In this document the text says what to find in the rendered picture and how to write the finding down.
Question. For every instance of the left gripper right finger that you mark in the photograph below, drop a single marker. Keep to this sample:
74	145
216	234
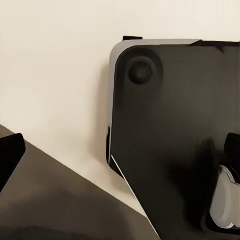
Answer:
232	148

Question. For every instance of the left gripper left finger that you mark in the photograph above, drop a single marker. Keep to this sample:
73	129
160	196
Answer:
12	149

